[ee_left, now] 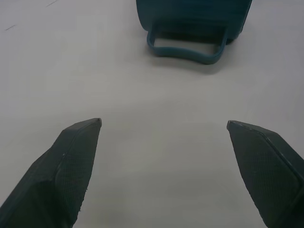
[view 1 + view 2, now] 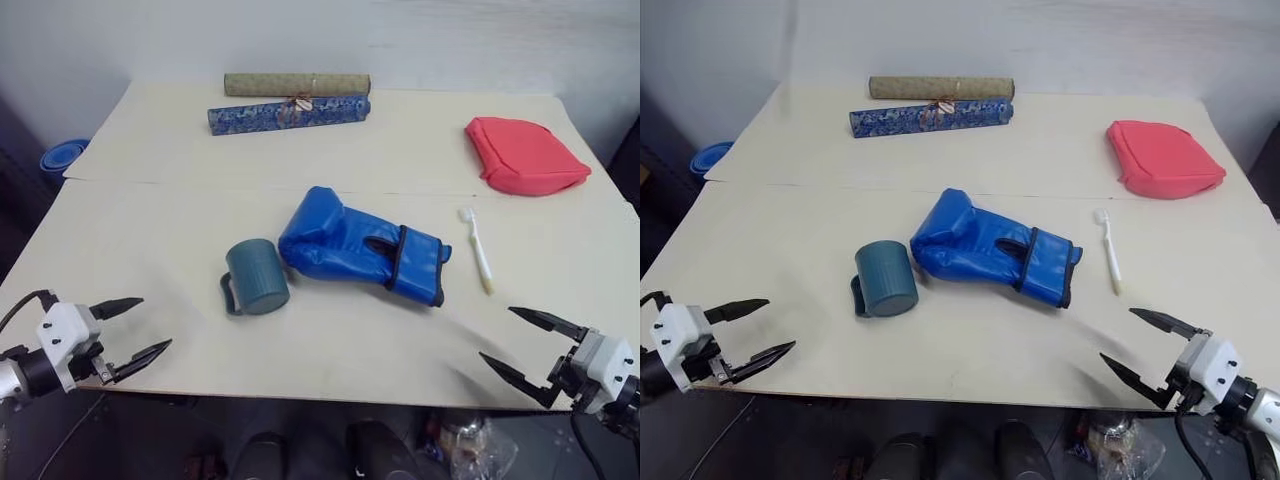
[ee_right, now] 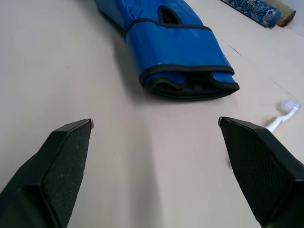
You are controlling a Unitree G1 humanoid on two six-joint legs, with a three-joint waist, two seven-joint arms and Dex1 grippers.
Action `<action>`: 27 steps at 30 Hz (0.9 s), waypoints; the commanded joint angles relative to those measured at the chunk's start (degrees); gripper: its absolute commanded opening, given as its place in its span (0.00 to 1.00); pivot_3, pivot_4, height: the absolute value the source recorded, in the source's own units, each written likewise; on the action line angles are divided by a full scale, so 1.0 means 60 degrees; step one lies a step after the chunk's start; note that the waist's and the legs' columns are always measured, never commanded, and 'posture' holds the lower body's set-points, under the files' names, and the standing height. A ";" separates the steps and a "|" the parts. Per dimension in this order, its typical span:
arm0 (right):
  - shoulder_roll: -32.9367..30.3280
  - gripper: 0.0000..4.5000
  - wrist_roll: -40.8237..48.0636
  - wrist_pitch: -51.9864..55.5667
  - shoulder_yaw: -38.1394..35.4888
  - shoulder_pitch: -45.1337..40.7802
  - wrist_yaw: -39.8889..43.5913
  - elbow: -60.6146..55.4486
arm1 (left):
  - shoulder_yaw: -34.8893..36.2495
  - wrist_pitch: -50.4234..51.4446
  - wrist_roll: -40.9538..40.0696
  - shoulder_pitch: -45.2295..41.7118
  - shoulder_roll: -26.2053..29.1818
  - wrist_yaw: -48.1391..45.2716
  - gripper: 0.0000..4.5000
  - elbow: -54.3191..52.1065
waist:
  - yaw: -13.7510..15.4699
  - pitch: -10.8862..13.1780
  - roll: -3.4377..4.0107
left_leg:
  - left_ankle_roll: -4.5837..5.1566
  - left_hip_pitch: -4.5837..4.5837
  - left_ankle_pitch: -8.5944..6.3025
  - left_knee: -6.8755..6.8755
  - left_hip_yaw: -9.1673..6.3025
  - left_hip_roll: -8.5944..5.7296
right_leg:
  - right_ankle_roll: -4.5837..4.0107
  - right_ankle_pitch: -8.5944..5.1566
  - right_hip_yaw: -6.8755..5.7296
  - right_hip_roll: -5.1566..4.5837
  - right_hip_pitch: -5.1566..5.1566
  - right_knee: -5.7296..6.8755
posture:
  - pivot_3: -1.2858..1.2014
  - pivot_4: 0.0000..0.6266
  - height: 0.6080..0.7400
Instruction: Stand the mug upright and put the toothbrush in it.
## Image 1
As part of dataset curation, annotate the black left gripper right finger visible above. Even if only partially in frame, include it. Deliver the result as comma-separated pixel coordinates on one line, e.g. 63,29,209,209
226,120,304,228

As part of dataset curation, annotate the teal plastic cup with handle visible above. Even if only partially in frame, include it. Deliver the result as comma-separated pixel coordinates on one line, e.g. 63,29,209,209
136,0,253,65

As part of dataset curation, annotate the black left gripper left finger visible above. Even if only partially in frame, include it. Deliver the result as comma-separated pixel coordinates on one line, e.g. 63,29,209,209
0,117,103,228

